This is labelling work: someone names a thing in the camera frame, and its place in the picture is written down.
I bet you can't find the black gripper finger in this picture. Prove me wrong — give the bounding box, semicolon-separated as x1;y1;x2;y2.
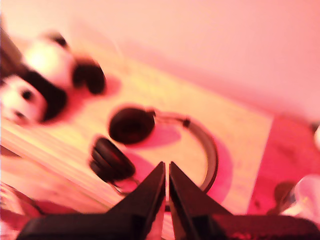
169;161;231;240
107;161;167;240

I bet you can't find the black over-ear headphones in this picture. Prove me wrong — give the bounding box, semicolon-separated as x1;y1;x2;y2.
88;106;220;195

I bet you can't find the flat wooden shelf board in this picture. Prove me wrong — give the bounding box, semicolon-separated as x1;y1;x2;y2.
0;39;275;240

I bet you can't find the white patterned mug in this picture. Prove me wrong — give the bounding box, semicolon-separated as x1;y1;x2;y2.
282;174;320;218

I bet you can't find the black and white panda plush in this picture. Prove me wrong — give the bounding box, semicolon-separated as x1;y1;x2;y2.
0;31;107;126

